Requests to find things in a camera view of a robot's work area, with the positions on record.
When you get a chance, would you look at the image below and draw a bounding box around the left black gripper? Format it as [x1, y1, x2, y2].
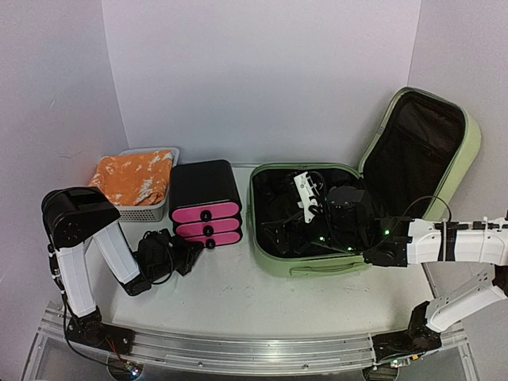
[149, 234, 203, 282]

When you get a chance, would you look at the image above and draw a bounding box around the green hard-shell suitcase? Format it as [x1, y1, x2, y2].
[249, 87, 481, 277]

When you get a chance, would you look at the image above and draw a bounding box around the black pink drawer organizer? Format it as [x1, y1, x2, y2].
[168, 160, 243, 249]

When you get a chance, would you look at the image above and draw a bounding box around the white perforated plastic basket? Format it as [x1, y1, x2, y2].
[117, 147, 180, 222]

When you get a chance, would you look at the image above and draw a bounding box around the orange snack bag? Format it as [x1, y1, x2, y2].
[89, 149, 174, 207]

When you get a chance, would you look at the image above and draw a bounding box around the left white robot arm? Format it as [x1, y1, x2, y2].
[41, 187, 205, 347]

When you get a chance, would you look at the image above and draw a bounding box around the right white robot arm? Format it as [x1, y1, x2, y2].
[261, 207, 507, 352]

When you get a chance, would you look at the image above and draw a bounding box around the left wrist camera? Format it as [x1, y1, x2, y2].
[135, 229, 174, 286]

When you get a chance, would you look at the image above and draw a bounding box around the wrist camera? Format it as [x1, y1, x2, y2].
[292, 170, 376, 239]
[135, 229, 174, 286]

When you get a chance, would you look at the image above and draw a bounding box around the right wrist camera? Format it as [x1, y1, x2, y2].
[292, 170, 376, 239]

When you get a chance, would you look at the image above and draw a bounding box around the aluminium front rail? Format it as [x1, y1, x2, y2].
[35, 329, 469, 372]

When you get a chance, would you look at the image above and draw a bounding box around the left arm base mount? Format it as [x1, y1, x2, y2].
[65, 322, 135, 356]

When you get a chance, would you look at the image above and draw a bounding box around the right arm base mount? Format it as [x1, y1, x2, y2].
[372, 319, 441, 364]

